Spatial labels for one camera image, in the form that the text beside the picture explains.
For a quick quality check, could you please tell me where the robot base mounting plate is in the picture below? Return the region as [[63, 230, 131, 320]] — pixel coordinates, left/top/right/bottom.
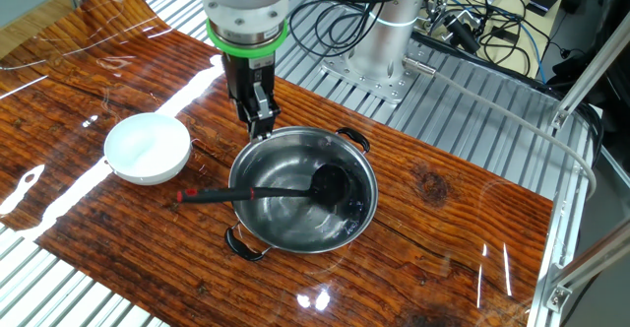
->
[[320, 40, 420, 105]]

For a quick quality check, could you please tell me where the green flange ring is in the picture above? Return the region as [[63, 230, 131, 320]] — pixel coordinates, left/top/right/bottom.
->
[[205, 19, 289, 60]]

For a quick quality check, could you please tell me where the steel two-handled pot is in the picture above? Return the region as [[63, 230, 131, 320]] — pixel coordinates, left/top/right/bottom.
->
[[223, 125, 380, 263]]

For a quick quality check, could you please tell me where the beige wooden desk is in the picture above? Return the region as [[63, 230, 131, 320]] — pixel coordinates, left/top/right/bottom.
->
[[427, 0, 573, 80]]

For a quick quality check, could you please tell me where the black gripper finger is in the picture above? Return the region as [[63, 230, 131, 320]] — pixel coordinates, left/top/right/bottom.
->
[[231, 81, 283, 143]]

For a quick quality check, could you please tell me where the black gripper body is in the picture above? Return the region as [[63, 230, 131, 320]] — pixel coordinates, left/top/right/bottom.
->
[[220, 52, 277, 102]]

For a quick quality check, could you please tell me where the black plastic ladle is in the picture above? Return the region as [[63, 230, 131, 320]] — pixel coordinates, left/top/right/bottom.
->
[[176, 163, 351, 208]]

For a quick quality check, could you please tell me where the black rectangular box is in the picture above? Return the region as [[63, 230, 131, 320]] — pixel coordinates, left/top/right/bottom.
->
[[525, 0, 564, 18]]

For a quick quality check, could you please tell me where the grey hose cable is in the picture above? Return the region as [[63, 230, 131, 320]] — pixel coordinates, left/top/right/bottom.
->
[[402, 56, 599, 200]]

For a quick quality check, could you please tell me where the black cylindrical device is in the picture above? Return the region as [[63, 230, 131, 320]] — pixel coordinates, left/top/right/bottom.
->
[[441, 14, 482, 55]]

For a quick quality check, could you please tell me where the blue cable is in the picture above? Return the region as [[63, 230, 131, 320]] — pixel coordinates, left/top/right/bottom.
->
[[518, 20, 549, 85]]

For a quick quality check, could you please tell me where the black desk cable tangle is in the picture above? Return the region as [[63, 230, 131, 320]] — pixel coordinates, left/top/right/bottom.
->
[[417, 0, 552, 80]]

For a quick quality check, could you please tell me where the glossy wood-grain mat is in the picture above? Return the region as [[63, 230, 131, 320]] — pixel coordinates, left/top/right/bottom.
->
[[0, 0, 555, 327]]

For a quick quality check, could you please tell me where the white ceramic bowl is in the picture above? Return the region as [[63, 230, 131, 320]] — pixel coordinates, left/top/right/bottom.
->
[[103, 112, 192, 186]]

